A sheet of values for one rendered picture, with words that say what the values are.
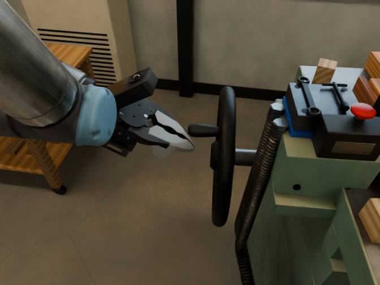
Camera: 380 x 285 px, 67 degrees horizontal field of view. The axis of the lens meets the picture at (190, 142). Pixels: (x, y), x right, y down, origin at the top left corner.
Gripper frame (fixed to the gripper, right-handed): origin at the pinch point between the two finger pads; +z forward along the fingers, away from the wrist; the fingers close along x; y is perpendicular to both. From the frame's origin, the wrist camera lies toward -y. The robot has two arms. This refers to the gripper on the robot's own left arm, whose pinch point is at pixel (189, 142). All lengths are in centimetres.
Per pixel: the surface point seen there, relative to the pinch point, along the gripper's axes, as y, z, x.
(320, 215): -6.6, 22.0, 8.3
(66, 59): 71, -49, -88
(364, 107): -22.4, 14.4, 2.5
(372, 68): -19.9, 32.0, -28.6
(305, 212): -5.8, 19.6, 8.4
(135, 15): 60, -33, -146
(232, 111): -7.7, 3.4, -3.4
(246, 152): 1.1, 12.9, -6.1
